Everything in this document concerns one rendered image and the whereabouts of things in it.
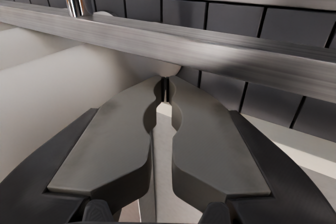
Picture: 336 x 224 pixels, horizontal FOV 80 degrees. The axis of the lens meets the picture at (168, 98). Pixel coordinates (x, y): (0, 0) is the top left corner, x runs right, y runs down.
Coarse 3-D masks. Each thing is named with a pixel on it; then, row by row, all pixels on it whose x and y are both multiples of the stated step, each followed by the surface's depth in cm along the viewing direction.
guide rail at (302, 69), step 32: (0, 0) 14; (64, 32) 11; (96, 32) 10; (128, 32) 8; (160, 32) 8; (192, 32) 8; (192, 64) 8; (224, 64) 7; (256, 64) 6; (288, 64) 6; (320, 64) 6; (320, 96) 6
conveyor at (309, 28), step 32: (32, 0) 25; (64, 0) 22; (96, 0) 19; (128, 0) 17; (160, 0) 16; (192, 0) 15; (224, 32) 15; (256, 32) 13; (288, 32) 13; (320, 32) 12; (224, 96) 17; (256, 96) 16; (288, 96) 14; (320, 128) 14
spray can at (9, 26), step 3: (0, 24) 16; (3, 24) 16; (6, 24) 16; (9, 24) 16; (0, 27) 16; (3, 27) 16; (6, 27) 16; (9, 27) 16; (12, 27) 16; (15, 27) 16; (0, 30) 16
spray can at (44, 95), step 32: (32, 64) 9; (64, 64) 10; (96, 64) 10; (128, 64) 12; (160, 64) 14; (0, 96) 7; (32, 96) 8; (64, 96) 9; (96, 96) 10; (0, 128) 7; (32, 128) 8; (0, 160) 7
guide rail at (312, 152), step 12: (156, 108) 17; (168, 108) 16; (252, 120) 14; (264, 120) 14; (264, 132) 13; (276, 132) 13; (288, 132) 13; (300, 132) 13; (276, 144) 13; (288, 144) 12; (300, 144) 12; (312, 144) 12; (324, 144) 12; (300, 156) 12; (312, 156) 12; (324, 156) 12; (312, 168) 12; (324, 168) 12
